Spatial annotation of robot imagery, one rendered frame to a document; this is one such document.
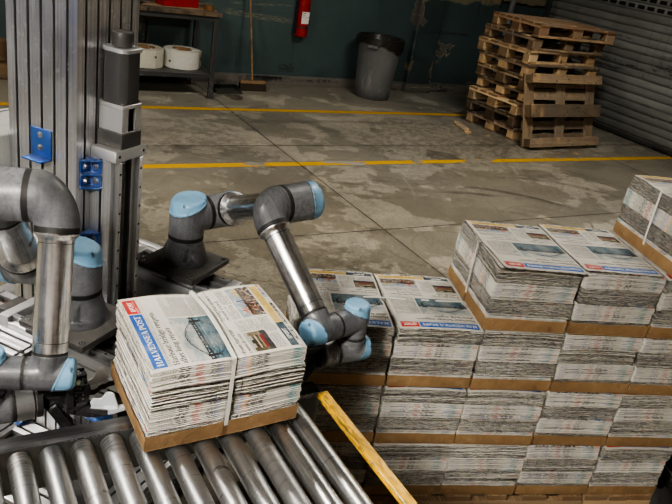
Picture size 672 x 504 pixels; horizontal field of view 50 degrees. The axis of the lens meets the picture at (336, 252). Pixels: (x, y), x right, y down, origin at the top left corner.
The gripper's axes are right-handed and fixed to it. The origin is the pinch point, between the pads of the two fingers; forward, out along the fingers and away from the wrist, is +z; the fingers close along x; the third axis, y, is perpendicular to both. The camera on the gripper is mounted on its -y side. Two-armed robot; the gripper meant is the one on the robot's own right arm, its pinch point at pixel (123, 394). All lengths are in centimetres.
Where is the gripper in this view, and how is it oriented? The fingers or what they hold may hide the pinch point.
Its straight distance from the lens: 187.0
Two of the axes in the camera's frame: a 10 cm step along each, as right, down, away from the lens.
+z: 8.7, -0.7, 4.9
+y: 1.6, -9.0, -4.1
